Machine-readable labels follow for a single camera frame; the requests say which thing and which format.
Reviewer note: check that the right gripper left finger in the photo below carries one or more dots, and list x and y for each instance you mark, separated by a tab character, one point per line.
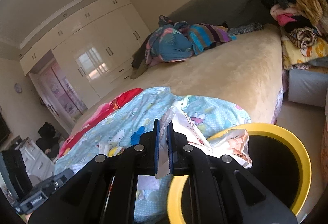
104	190

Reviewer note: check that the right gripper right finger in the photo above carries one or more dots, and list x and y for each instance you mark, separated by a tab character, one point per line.
205	175

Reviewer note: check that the white printed plastic bag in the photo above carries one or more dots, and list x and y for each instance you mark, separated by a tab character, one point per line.
233	142

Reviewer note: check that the yellow white snack bag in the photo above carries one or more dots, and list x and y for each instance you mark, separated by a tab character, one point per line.
110	149

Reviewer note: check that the blue glove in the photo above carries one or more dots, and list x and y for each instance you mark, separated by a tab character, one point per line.
135	138

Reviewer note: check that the yellow rim trash bin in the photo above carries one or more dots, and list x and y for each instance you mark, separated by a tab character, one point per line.
282	162

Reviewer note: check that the white drawer cabinet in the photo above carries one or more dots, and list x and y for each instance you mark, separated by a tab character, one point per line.
39	166

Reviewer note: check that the black bag on floor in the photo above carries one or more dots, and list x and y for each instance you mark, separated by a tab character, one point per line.
48	141

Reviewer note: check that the red pink blanket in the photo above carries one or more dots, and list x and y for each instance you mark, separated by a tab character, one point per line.
102	112

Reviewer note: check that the Hello Kitty blue blanket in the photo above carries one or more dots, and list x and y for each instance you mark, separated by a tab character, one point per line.
211	115

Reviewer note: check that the pink sliding door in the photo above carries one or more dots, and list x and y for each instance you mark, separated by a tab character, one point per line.
64	99

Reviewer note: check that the beige bed mattress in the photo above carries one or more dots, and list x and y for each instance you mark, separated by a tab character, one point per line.
246	71

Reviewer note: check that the brown dark garment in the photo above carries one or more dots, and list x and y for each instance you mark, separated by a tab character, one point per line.
139	63

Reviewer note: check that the grey storage box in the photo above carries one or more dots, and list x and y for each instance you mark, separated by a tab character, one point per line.
307	87

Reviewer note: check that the cream wardrobe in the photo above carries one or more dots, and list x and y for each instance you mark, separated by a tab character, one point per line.
94	47

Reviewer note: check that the striped colourful cloth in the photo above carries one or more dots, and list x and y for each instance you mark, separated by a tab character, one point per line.
206	36

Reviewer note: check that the blue floral quilt bundle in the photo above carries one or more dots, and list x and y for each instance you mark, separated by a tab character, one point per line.
169	43

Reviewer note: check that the pile of clothes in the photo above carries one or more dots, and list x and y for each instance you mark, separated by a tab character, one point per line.
303	25

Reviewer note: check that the wall clock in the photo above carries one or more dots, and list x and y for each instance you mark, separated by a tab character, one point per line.
17	88

